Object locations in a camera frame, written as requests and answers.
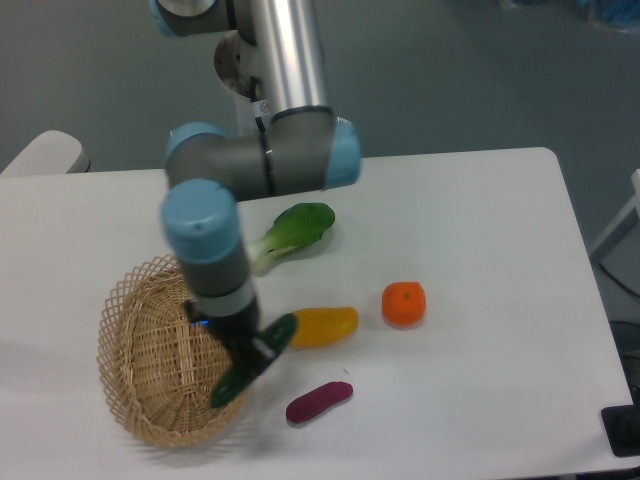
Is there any purple sweet potato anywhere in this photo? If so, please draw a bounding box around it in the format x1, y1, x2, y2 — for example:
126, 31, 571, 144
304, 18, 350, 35
285, 381, 354, 425

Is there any green cucumber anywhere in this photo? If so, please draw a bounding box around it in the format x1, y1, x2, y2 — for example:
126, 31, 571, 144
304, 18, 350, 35
209, 313, 298, 409

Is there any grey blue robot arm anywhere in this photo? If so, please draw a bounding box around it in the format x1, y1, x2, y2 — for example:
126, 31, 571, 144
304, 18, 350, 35
150, 1, 361, 375

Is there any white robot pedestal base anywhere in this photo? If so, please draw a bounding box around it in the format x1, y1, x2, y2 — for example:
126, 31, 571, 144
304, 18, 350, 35
214, 30, 271, 136

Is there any yellow mango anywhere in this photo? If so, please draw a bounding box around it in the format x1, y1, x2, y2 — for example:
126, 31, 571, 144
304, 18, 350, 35
290, 307, 359, 349

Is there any black device at table edge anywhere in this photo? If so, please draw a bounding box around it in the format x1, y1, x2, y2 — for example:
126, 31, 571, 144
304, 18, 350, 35
601, 405, 639, 458

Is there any green bok choy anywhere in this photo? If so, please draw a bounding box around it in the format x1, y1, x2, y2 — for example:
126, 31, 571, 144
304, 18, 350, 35
246, 203, 336, 275

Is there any woven wicker basket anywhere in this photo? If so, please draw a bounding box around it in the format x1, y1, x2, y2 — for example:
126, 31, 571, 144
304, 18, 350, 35
97, 255, 248, 448

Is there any beige chair back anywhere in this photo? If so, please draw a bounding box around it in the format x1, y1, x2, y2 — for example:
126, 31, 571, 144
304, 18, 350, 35
1, 130, 91, 178

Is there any white furniture leg right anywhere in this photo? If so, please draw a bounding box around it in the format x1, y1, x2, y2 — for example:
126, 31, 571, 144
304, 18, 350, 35
588, 170, 639, 264

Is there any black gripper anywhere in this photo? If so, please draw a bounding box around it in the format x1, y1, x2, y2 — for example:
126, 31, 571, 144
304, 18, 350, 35
183, 299, 279, 376

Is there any orange tangerine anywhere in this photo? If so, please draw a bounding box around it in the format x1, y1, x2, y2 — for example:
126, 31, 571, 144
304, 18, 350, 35
381, 281, 427, 328

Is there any black cable on pedestal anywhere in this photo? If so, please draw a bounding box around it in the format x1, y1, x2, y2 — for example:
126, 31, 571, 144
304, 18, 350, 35
248, 74, 269, 136

